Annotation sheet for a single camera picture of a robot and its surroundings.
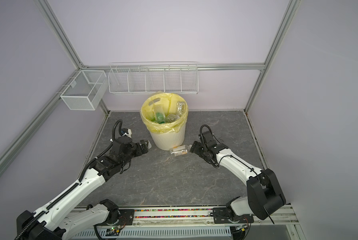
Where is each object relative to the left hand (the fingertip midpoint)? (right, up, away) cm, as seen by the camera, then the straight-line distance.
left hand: (141, 145), depth 78 cm
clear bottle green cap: (+7, +18, +15) cm, 24 cm away
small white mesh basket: (-41, +31, +15) cm, 54 cm away
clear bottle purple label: (+21, +21, +5) cm, 30 cm away
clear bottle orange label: (+21, -5, +16) cm, 27 cm away
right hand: (+29, -5, +9) cm, 31 cm away
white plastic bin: (+11, +1, +11) cm, 16 cm away
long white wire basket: (+19, +45, +27) cm, 55 cm away
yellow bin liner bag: (+13, +26, +16) cm, 33 cm away
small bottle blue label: (+15, +15, +11) cm, 24 cm away
